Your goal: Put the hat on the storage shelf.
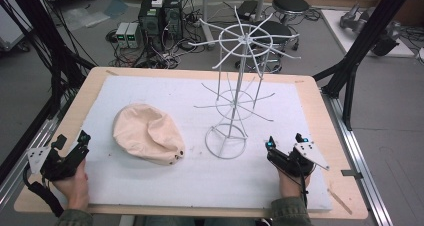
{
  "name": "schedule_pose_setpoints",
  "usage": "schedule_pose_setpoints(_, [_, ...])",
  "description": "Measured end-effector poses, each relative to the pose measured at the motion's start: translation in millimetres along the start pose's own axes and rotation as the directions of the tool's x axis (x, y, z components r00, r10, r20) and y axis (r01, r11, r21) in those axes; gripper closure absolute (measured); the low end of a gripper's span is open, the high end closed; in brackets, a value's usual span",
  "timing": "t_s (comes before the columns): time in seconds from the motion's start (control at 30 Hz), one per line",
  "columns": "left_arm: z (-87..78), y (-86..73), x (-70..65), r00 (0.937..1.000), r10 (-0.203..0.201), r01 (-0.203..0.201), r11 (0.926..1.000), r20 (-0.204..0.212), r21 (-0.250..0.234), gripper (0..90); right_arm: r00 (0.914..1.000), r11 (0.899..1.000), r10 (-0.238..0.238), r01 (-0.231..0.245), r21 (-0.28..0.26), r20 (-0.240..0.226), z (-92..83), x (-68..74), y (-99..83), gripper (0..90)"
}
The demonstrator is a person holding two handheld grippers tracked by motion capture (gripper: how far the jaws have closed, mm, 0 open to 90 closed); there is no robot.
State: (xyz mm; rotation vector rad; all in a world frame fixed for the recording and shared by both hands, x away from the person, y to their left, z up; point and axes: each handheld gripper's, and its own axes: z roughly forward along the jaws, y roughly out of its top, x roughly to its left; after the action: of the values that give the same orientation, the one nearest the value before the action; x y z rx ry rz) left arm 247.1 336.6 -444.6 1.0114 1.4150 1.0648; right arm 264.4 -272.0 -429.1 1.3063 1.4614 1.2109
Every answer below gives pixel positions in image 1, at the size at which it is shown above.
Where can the black metal frame post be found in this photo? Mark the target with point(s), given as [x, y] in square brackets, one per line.
[50, 36]
[363, 42]

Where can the aluminium rail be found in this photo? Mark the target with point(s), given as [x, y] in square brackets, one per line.
[23, 166]
[360, 159]

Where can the white foam mat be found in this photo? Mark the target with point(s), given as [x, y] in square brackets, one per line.
[200, 186]

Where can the thin wooden stick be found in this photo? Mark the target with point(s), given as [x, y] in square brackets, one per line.
[340, 202]

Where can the white box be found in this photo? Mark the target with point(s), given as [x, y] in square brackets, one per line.
[158, 0]

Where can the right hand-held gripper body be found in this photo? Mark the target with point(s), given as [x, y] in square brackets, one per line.
[296, 159]

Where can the person's right hand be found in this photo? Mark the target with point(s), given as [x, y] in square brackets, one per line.
[289, 186]

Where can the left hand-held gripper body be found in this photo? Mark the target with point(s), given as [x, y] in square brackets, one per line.
[55, 164]

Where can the grey metal bracket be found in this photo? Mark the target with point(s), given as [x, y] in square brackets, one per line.
[351, 174]

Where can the person's left hand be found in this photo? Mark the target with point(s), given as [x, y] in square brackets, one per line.
[75, 189]

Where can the grey power supply unit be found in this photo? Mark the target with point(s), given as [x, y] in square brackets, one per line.
[122, 35]
[134, 35]

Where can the black computer tower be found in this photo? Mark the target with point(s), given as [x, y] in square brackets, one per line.
[150, 22]
[173, 16]

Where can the beige cloth hat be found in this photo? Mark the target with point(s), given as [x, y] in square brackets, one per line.
[146, 132]

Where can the black round stool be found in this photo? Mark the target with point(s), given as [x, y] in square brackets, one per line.
[278, 29]
[290, 3]

